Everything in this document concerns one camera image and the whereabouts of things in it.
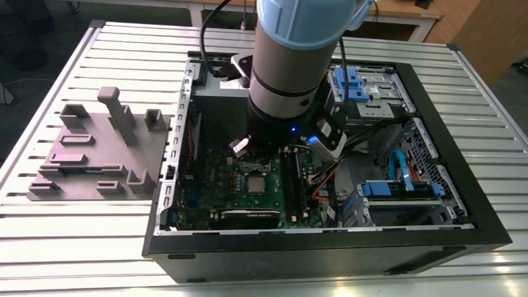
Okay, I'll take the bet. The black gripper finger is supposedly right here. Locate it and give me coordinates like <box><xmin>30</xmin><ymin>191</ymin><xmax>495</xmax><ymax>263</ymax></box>
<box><xmin>229</xmin><ymin>135</ymin><xmax>253</xmax><ymax>155</ymax></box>

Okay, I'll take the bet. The silver CPU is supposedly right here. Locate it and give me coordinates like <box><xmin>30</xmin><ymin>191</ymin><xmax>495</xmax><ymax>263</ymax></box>
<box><xmin>247</xmin><ymin>178</ymin><xmax>269</xmax><ymax>194</ymax></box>

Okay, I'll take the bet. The CPU socket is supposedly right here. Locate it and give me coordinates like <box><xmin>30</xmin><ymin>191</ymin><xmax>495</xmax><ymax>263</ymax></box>
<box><xmin>245</xmin><ymin>173</ymin><xmax>274</xmax><ymax>196</ymax></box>

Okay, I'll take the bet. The metal socket cover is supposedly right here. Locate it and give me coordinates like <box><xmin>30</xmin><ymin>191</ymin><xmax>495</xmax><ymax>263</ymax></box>
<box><xmin>245</xmin><ymin>161</ymin><xmax>273</xmax><ymax>174</ymax></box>

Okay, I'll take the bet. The grey power supply unit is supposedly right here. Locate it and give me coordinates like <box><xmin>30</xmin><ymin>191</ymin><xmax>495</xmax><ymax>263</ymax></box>
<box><xmin>193</xmin><ymin>66</ymin><xmax>253</xmax><ymax>146</ymax></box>

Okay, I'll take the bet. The black RAM slot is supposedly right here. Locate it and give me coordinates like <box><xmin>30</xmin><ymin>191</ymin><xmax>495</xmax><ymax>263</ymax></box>
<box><xmin>279</xmin><ymin>147</ymin><xmax>297</xmax><ymax>220</ymax></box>
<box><xmin>289</xmin><ymin>148</ymin><xmax>306</xmax><ymax>219</ymax></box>
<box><xmin>283</xmin><ymin>147</ymin><xmax>301</xmax><ymax>220</ymax></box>

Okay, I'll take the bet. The green motherboard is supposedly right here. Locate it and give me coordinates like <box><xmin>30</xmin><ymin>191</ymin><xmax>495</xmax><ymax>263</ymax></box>
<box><xmin>177</xmin><ymin>145</ymin><xmax>327</xmax><ymax>231</ymax></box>

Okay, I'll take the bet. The black graphics card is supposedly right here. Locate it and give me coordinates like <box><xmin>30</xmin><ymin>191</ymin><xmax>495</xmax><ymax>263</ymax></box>
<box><xmin>210</xmin><ymin>209</ymin><xmax>283</xmax><ymax>230</ymax></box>

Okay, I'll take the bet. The metal drive cage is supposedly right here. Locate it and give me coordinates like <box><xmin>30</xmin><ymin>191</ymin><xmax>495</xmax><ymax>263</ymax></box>
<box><xmin>325</xmin><ymin>64</ymin><xmax>417</xmax><ymax>137</ymax></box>

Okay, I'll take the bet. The blue disk carrier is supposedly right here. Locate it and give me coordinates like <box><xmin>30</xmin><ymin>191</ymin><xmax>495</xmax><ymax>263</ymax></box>
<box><xmin>361</xmin><ymin>181</ymin><xmax>446</xmax><ymax>202</ymax></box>

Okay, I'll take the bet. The grey parts rack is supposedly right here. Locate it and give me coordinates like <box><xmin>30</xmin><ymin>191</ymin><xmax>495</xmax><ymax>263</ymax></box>
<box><xmin>27</xmin><ymin>86</ymin><xmax>173</xmax><ymax>202</ymax></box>

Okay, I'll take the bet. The black PC case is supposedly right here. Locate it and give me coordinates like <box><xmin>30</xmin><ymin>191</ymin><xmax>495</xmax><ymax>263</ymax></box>
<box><xmin>142</xmin><ymin>51</ymin><xmax>514</xmax><ymax>284</ymax></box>

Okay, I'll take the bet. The green RAM stick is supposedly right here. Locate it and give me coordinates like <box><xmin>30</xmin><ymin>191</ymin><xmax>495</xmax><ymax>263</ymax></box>
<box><xmin>58</xmin><ymin>166</ymin><xmax>105</xmax><ymax>174</ymax></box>

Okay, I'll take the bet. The metal disk bay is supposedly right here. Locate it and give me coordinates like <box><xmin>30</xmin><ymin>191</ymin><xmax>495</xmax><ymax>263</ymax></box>
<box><xmin>357</xmin><ymin>181</ymin><xmax>470</xmax><ymax>228</ymax></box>

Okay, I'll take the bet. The wooden cabinet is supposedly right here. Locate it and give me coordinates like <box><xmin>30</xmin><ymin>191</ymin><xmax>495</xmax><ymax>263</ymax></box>
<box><xmin>425</xmin><ymin>0</ymin><xmax>528</xmax><ymax>87</ymax></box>

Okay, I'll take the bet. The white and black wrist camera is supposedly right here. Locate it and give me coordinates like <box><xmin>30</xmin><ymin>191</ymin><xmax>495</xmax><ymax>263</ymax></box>
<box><xmin>309</xmin><ymin>119</ymin><xmax>349</xmax><ymax>159</ymax></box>

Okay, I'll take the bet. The orange wire bundle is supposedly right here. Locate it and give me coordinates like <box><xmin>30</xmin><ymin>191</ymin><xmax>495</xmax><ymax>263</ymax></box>
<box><xmin>311</xmin><ymin>172</ymin><xmax>338</xmax><ymax>204</ymax></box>

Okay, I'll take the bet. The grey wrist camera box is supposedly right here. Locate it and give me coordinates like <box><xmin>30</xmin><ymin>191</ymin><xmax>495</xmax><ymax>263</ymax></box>
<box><xmin>229</xmin><ymin>54</ymin><xmax>254</xmax><ymax>89</ymax></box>

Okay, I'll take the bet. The black cable bundle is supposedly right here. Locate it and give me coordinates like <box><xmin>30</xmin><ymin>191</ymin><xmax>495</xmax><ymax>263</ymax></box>
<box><xmin>309</xmin><ymin>119</ymin><xmax>410</xmax><ymax>183</ymax></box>

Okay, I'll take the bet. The blue plastic bracket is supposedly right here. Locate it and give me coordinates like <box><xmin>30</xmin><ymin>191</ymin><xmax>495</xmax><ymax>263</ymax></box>
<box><xmin>335</xmin><ymin>67</ymin><xmax>371</xmax><ymax>102</ymax></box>

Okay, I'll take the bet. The thick black camera cable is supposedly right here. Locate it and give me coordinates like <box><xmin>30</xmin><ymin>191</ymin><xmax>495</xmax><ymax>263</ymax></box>
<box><xmin>341</xmin><ymin>37</ymin><xmax>353</xmax><ymax>103</ymax></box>

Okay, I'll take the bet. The thin black camera cable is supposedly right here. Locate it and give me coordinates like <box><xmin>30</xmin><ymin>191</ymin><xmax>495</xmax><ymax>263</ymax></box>
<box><xmin>201</xmin><ymin>0</ymin><xmax>233</xmax><ymax>82</ymax></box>

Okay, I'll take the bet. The blue data wire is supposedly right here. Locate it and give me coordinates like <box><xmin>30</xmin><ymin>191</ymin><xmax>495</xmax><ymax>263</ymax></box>
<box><xmin>389</xmin><ymin>150</ymin><xmax>417</xmax><ymax>192</ymax></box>

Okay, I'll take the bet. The wooden desk with white frame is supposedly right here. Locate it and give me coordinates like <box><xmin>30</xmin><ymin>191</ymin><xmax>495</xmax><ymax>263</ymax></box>
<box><xmin>182</xmin><ymin>0</ymin><xmax>446</xmax><ymax>43</ymax></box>

